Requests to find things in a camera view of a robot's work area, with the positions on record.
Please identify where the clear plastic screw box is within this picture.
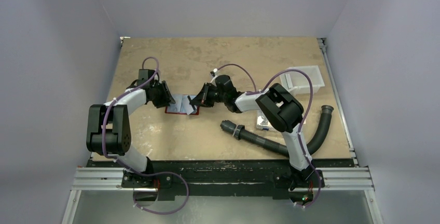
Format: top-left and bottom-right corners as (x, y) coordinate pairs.
(256, 110), (276, 131)

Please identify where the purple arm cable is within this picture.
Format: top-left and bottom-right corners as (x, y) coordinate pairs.
(101, 56), (190, 216)
(211, 63), (324, 209)

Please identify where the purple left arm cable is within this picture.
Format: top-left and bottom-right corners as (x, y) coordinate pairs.
(101, 56), (190, 216)

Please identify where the aluminium frame rail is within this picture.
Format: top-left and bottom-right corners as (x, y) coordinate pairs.
(72, 167), (374, 191)

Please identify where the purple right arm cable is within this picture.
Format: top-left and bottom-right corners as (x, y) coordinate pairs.
(211, 63), (324, 209)

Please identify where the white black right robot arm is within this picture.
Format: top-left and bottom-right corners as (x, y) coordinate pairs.
(189, 75), (315, 186)

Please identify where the black corrugated hose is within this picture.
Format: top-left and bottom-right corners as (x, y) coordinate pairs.
(219, 105), (335, 158)

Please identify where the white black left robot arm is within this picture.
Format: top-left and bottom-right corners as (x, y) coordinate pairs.
(86, 69), (175, 187)

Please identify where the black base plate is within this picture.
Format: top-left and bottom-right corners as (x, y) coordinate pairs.
(121, 159), (325, 201)

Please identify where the red leather card holder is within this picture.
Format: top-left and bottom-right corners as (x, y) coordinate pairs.
(164, 94), (199, 115)

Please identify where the white plastic tray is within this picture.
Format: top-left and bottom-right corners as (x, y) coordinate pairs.
(279, 65), (325, 96)

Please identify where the white VIP card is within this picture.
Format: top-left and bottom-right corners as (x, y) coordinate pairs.
(181, 95), (198, 115)

